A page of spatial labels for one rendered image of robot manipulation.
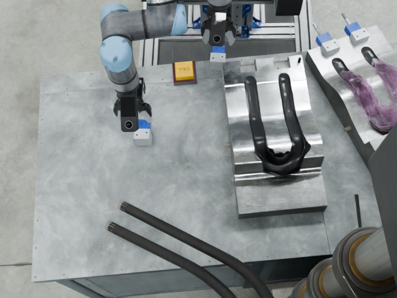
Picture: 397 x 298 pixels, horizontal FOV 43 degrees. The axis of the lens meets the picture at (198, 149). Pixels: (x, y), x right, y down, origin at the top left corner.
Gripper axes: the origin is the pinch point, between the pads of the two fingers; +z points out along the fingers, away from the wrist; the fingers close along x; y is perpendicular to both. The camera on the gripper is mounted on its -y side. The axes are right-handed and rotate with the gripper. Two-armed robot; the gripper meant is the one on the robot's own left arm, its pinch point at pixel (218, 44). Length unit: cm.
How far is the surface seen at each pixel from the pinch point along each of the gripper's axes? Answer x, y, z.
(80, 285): 43, -73, 43
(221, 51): -1.0, 3.2, 8.7
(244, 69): -9.0, -4.7, 6.5
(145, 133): 20.9, -29.2, 7.9
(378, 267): -26, -81, -69
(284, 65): -21.9, -2.3, 6.3
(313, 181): -31, -42, 7
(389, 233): -21, -82, -89
